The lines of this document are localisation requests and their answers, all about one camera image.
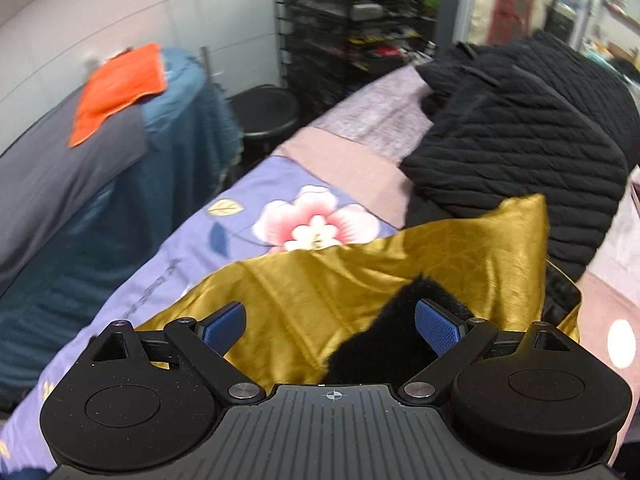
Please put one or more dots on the black wire shelf rack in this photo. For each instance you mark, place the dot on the black wire shelf rack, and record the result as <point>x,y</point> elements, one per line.
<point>329,49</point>

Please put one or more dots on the black quilted jacket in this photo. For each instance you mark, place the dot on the black quilted jacket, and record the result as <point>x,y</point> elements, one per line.
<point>530,117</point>

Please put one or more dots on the purple floral bed sheet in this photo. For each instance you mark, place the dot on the purple floral bed sheet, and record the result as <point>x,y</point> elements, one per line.
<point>277,206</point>

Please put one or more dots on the orange cloth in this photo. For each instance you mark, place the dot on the orange cloth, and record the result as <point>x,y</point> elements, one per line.
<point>119,83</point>

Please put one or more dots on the pink blanket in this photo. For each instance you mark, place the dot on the pink blanket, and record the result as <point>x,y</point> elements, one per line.
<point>359,146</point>

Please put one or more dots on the teal blue drape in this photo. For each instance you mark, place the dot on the teal blue drape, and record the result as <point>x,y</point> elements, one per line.
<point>193,141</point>

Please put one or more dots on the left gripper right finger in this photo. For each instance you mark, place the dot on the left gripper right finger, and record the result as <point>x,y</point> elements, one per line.
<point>457,344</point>

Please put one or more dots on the grey cloth cover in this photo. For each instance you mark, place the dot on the grey cloth cover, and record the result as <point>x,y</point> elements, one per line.
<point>44,181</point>

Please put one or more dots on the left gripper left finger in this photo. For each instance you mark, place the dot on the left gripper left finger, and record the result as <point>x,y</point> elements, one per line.
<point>203,344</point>

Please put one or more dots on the gold satin garment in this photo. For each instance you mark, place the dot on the gold satin garment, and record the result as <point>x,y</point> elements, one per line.
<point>302,305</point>

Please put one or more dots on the black round stool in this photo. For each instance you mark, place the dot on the black round stool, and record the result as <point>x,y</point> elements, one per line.
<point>268,115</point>

